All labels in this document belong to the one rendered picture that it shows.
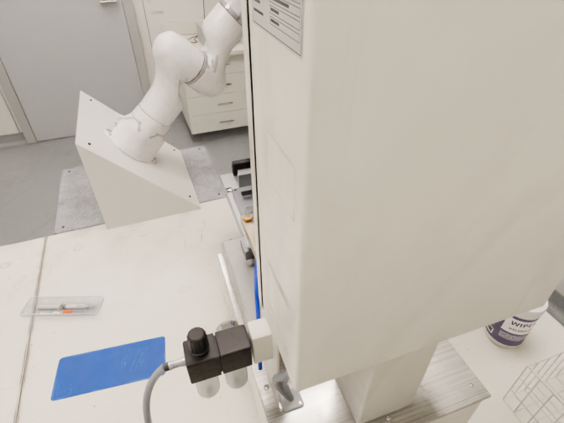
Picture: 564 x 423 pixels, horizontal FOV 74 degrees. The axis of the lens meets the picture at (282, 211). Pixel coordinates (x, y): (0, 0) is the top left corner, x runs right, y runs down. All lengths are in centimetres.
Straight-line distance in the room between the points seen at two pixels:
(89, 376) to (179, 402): 21
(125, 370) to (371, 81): 84
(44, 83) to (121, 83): 57
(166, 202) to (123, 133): 25
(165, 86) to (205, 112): 202
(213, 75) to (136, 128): 29
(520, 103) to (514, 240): 15
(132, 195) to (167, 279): 30
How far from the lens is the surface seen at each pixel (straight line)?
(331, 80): 20
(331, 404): 66
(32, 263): 130
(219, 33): 120
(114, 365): 97
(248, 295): 69
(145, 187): 123
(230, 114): 329
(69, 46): 361
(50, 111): 379
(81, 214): 142
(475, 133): 28
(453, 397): 72
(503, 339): 102
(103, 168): 119
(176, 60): 119
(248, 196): 94
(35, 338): 110
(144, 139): 127
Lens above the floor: 153
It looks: 38 degrees down
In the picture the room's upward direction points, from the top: straight up
